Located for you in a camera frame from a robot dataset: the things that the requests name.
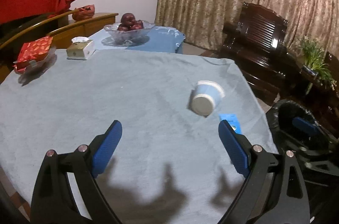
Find red basket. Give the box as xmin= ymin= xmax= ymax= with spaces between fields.
xmin=72 ymin=5 xmax=95 ymax=21

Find blue white paper cup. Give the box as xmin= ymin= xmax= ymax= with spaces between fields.
xmin=190 ymin=81 xmax=225 ymax=116

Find light blue tablecloth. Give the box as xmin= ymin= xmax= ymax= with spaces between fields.
xmin=1 ymin=50 xmax=276 ymax=223

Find blue side table cover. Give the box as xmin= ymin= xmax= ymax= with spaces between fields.
xmin=89 ymin=26 xmax=186 ymax=54

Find tissue box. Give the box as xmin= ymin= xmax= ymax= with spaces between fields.
xmin=66 ymin=36 xmax=95 ymax=60

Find red snack packet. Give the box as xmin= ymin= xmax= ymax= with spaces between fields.
xmin=14 ymin=36 xmax=53 ymax=69

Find wooden sideboard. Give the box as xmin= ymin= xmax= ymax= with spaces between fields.
xmin=1 ymin=10 xmax=118 ymax=82

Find dark red fruit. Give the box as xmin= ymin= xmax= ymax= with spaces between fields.
xmin=117 ymin=13 xmax=144 ymax=32

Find blue wrapper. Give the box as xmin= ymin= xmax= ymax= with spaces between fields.
xmin=219 ymin=114 xmax=242 ymax=134

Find green potted plant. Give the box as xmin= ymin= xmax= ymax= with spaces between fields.
xmin=299 ymin=36 xmax=337 ymax=90

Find glass fruit bowl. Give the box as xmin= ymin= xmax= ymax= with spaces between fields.
xmin=101 ymin=21 xmax=155 ymax=47

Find dark wooden chair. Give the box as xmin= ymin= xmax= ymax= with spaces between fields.
xmin=219 ymin=2 xmax=300 ymax=105

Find clear glass plate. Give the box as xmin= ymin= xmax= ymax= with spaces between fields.
xmin=14 ymin=46 xmax=57 ymax=75

